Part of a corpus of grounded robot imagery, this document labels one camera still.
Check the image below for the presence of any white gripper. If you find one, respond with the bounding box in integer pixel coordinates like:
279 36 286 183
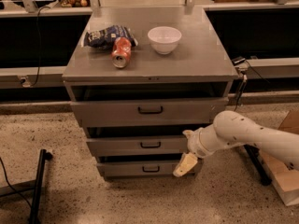
173 128 213 177

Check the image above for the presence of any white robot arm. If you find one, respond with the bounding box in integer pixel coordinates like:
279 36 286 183
173 111 299 177

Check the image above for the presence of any grey top drawer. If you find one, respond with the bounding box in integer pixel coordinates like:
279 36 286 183
71 98 228 127

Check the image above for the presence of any grey metal drawer cabinet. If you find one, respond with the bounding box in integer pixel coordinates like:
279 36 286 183
63 7 237 164

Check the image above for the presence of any open cardboard box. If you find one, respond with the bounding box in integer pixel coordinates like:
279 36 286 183
259 111 299 206

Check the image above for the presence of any white ceramic bowl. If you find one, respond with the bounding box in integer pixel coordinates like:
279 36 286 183
148 26 182 54

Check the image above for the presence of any orange soda can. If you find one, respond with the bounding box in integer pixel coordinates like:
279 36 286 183
111 37 132 69

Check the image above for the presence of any blue chip bag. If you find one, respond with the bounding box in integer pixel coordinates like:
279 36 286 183
83 25 138 50

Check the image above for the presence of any black stand leg left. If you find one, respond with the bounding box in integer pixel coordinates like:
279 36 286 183
29 149 52 224

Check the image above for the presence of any black cable right side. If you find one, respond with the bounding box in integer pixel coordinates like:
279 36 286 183
224 57 271 115

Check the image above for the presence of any black floor cable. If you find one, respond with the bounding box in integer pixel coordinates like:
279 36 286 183
0 157 34 209

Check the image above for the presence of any black cable left wall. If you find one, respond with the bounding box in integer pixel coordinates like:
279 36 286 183
20 5 51 88

